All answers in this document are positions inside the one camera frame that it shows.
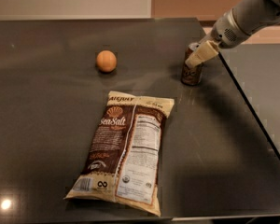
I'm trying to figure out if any orange brown soda can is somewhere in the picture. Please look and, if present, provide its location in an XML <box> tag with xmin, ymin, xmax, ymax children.
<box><xmin>181</xmin><ymin>42</ymin><xmax>203</xmax><ymax>86</ymax></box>

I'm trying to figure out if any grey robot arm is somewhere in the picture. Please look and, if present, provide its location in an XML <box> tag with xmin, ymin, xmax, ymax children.
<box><xmin>185</xmin><ymin>0</ymin><xmax>280</xmax><ymax>68</ymax></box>

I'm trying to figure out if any orange ball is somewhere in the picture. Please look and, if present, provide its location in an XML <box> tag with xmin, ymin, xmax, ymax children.
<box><xmin>96</xmin><ymin>50</ymin><xmax>117</xmax><ymax>73</ymax></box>

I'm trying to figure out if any brown sea salt chip bag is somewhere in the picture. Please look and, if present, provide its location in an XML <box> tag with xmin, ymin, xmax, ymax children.
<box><xmin>66</xmin><ymin>91</ymin><xmax>175</xmax><ymax>217</ymax></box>

